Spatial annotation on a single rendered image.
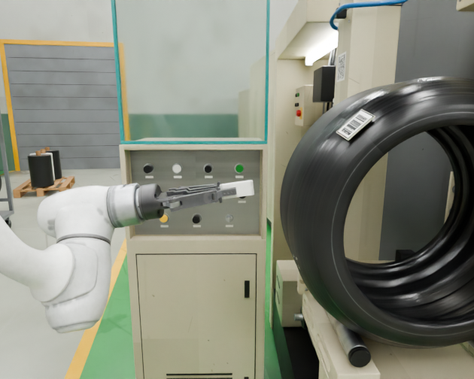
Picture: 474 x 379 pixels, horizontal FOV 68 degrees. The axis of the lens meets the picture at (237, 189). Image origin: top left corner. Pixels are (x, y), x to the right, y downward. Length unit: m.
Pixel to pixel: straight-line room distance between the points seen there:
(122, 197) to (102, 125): 8.97
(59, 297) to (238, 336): 1.01
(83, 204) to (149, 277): 0.77
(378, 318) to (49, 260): 0.61
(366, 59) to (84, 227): 0.81
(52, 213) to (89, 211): 0.08
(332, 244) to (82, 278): 0.45
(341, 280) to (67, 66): 9.51
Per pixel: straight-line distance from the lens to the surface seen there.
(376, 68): 1.06
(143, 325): 1.60
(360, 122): 0.66
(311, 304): 1.05
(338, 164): 0.65
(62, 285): 0.68
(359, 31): 1.06
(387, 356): 1.01
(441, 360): 1.05
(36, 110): 10.11
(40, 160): 6.86
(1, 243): 0.65
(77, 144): 9.87
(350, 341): 0.83
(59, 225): 0.77
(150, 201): 0.73
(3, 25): 10.53
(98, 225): 0.75
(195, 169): 1.38
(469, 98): 0.74
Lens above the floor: 1.38
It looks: 12 degrees down
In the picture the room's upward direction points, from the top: straight up
